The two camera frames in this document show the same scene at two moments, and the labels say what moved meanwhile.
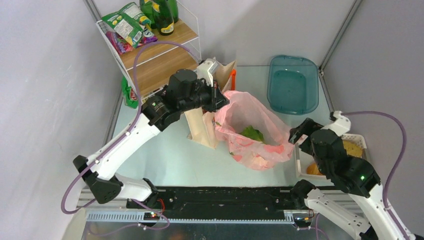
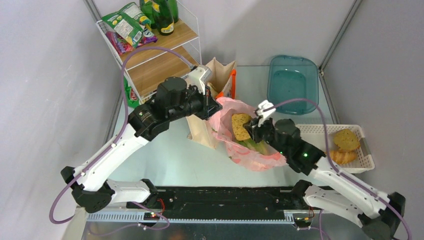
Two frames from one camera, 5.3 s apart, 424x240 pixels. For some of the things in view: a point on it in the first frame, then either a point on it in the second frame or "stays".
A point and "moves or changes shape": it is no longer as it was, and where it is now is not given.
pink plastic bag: x=241 y=110 moves or changes shape
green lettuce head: x=256 y=134 moves or changes shape
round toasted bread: x=353 y=149 to x=241 y=133
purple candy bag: x=120 y=47 stays
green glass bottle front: x=163 y=17 stays
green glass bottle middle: x=146 y=7 stays
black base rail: x=219 y=203 stays
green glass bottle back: x=173 y=7 stays
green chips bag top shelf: x=129 y=22 stays
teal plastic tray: x=293 y=85 stays
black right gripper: x=301 y=134 to x=255 y=129
